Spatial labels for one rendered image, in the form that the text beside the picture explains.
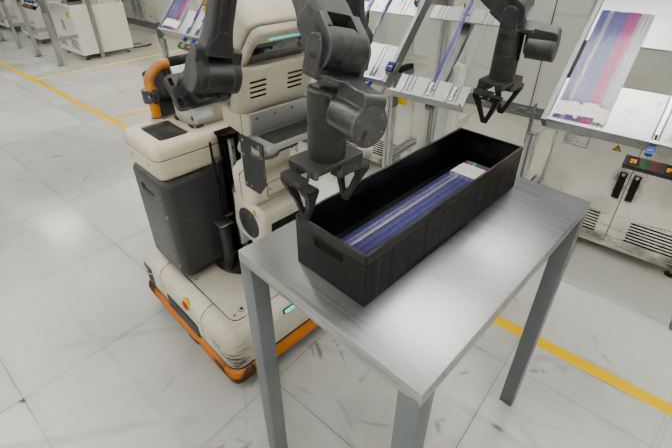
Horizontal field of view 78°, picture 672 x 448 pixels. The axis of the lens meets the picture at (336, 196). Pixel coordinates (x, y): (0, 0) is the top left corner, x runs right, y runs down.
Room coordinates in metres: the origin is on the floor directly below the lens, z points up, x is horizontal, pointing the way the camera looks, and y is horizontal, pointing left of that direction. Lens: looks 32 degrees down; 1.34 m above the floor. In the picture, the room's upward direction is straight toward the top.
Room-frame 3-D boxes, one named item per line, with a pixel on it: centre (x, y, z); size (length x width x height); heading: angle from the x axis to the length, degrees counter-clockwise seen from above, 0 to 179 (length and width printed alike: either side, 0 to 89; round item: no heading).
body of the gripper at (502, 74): (0.97, -0.39, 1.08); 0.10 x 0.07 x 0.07; 136
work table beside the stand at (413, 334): (0.75, -0.21, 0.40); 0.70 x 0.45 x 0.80; 135
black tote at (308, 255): (0.77, -0.19, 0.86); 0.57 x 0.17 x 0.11; 135
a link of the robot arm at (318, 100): (0.56, 0.01, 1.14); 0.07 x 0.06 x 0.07; 35
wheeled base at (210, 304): (1.30, 0.34, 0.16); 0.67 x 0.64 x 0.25; 45
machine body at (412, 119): (2.78, -0.39, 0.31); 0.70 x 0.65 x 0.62; 50
